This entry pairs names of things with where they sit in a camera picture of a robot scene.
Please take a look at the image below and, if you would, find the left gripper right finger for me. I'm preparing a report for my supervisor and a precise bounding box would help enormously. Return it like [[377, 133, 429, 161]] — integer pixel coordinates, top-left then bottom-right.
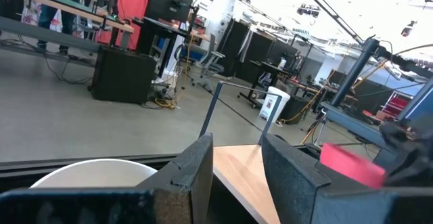
[[261, 133, 332, 224]]

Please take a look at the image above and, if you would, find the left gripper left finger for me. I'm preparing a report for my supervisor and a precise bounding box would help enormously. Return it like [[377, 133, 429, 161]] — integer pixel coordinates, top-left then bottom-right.
[[135, 132, 214, 224]]

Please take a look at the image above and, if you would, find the large white bowl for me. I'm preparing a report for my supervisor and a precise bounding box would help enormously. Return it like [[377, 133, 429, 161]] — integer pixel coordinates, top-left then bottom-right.
[[29, 158, 158, 189]]

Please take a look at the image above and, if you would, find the red rectangular tag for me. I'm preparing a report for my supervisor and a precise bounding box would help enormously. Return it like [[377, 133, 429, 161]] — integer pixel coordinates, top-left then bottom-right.
[[319, 142, 387, 189]]

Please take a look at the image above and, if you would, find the black waste bin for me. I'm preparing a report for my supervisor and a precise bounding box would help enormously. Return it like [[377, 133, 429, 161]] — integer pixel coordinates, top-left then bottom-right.
[[279, 95, 311, 126]]

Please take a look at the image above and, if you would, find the white waste bin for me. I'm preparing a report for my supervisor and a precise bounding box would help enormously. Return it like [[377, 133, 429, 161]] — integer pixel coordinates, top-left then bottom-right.
[[258, 86, 292, 124]]

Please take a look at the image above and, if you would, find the black standing desk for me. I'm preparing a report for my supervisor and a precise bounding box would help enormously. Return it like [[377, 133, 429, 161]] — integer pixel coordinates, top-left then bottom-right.
[[237, 60, 292, 109]]

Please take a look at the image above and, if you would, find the grey office chair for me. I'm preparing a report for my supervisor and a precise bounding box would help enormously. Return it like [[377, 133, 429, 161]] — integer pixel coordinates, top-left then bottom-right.
[[191, 33, 227, 93]]

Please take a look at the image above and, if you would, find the black box case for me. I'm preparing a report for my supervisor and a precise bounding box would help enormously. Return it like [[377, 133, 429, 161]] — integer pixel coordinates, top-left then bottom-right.
[[89, 45, 158, 105]]

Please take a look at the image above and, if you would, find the black pole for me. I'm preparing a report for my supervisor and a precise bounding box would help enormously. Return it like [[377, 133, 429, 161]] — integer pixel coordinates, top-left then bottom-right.
[[330, 37, 380, 108]]

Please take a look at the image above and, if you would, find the red rack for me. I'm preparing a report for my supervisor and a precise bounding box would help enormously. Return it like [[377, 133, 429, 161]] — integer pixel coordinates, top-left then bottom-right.
[[380, 90, 414, 120]]

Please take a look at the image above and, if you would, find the black monitor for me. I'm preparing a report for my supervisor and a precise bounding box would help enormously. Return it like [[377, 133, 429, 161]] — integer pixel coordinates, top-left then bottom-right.
[[144, 0, 195, 24]]

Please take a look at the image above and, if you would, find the red curtain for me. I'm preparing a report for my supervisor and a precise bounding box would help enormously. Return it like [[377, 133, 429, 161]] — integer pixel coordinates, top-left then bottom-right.
[[96, 0, 152, 51]]

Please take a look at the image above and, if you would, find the long wooden-top workbench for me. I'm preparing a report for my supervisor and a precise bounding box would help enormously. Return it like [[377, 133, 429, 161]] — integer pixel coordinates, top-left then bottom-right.
[[0, 0, 135, 69]]

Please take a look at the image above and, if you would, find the person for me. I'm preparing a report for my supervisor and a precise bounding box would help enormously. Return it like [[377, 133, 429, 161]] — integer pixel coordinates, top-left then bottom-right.
[[36, 0, 81, 55]]

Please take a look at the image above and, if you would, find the floral print bag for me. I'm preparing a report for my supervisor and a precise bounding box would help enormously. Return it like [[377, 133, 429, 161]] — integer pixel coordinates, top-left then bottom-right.
[[22, 0, 64, 32]]

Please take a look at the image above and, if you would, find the wooden shelf with metal frame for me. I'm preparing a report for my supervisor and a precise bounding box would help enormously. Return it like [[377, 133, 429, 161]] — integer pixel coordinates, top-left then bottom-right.
[[199, 81, 283, 224]]

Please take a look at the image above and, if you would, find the yellow floor cable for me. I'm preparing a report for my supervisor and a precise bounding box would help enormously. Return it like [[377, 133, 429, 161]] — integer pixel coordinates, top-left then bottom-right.
[[154, 34, 196, 110]]

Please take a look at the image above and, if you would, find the black ceiling rail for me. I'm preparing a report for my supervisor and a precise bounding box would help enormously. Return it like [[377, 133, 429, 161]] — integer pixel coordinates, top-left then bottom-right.
[[294, 0, 365, 44]]

